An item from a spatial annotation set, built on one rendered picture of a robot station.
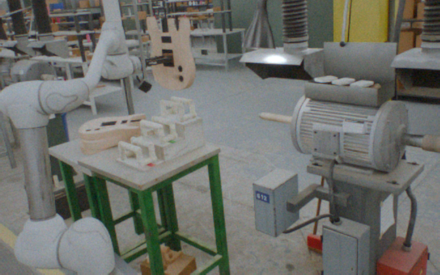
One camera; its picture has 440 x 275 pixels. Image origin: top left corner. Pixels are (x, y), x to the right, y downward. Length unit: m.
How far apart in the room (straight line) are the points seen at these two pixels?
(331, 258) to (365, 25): 1.35
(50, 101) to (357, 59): 1.15
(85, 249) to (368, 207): 1.08
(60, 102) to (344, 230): 1.14
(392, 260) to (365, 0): 1.40
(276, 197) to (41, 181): 0.92
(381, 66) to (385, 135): 0.27
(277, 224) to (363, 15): 1.38
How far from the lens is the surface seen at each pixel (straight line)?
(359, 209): 1.65
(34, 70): 3.75
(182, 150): 2.36
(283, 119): 1.78
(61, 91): 1.65
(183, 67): 2.31
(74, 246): 1.75
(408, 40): 6.57
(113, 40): 2.11
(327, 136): 1.54
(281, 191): 1.53
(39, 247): 1.84
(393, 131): 1.52
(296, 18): 1.72
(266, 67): 1.96
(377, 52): 1.62
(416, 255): 1.78
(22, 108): 1.74
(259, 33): 1.63
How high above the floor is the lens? 1.80
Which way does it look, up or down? 18 degrees down
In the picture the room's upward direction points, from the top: 6 degrees counter-clockwise
